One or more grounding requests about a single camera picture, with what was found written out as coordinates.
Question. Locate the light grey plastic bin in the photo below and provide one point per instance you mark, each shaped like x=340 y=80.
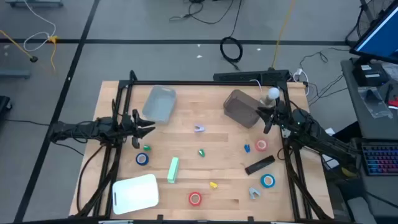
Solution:
x=160 y=104

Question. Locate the red tool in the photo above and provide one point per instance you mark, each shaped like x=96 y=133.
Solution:
x=393 y=102

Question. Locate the clear plastic bag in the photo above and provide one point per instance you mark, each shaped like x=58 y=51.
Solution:
x=373 y=102

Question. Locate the white notepad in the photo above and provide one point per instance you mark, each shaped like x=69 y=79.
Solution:
x=328 y=160

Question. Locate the purple white staple remover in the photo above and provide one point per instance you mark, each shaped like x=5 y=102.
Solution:
x=199 y=130

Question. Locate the mint green stapler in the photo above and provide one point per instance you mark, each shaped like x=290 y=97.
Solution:
x=173 y=169

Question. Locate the dark blue tape roll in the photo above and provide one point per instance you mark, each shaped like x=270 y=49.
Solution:
x=137 y=159

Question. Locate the yellow tape roll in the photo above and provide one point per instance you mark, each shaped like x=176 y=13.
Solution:
x=349 y=172

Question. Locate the white light bulb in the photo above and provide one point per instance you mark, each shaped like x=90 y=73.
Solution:
x=273 y=92

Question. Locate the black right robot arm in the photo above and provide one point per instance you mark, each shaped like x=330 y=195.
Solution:
x=320 y=133

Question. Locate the brass lamp socket base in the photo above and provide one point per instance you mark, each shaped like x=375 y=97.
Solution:
x=265 y=100

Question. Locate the black metal table frame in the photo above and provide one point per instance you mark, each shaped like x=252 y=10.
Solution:
x=202 y=83

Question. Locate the dark translucent plastic bin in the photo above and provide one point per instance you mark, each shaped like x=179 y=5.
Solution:
x=241 y=109

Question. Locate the white plastic bin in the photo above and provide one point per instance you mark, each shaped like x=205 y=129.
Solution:
x=135 y=194

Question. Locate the white paper sheet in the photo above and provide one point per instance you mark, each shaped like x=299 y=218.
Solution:
x=329 y=131

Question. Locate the computer monitor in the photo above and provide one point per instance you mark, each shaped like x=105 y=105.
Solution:
x=382 y=37

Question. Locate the black stapler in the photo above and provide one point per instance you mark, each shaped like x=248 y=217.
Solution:
x=259 y=165

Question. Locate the grey metal base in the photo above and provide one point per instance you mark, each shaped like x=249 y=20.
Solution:
x=34 y=3
x=14 y=73

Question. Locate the blue mini stapler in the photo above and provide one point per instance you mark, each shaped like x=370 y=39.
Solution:
x=247 y=148

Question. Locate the teal tape roll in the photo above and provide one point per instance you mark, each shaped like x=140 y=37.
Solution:
x=262 y=181

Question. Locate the yellow mini stapler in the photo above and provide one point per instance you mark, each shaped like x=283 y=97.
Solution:
x=213 y=185

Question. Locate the light blue staple remover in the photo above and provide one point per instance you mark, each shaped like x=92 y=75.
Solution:
x=252 y=192

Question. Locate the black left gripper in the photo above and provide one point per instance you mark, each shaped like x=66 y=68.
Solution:
x=130 y=129

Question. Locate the black caster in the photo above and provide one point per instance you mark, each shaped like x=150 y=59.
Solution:
x=4 y=105

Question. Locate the red tape roll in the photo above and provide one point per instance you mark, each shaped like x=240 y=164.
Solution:
x=195 y=193

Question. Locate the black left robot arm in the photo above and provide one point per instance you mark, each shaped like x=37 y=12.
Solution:
x=81 y=129

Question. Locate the black floor fan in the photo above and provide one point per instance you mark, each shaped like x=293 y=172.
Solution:
x=368 y=15

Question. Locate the white power adapter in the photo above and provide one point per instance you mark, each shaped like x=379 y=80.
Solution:
x=298 y=72

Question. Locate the grey desk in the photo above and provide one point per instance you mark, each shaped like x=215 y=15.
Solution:
x=360 y=127

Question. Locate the black mini computer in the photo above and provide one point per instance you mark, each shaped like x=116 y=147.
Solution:
x=370 y=79

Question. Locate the backlit keyboard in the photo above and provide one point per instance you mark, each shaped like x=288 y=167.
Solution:
x=381 y=158

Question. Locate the black perforated box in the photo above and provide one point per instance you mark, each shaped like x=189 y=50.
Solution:
x=248 y=76

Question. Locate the pink tape roll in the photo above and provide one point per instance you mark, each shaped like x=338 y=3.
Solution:
x=256 y=145

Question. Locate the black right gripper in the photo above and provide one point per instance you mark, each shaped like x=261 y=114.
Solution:
x=275 y=116

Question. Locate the green mini stapler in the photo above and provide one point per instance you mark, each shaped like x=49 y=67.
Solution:
x=201 y=152
x=147 y=147

